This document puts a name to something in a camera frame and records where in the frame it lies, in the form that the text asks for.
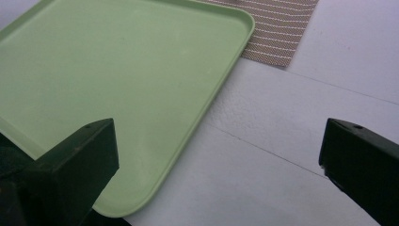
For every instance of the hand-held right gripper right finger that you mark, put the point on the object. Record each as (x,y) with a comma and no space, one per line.
(363,163)

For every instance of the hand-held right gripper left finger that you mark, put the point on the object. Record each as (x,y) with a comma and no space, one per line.
(69,169)

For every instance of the light green plastic tray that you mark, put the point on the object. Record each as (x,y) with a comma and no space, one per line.
(125,78)

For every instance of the brown striped woven placemat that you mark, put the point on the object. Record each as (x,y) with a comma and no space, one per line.
(276,31)

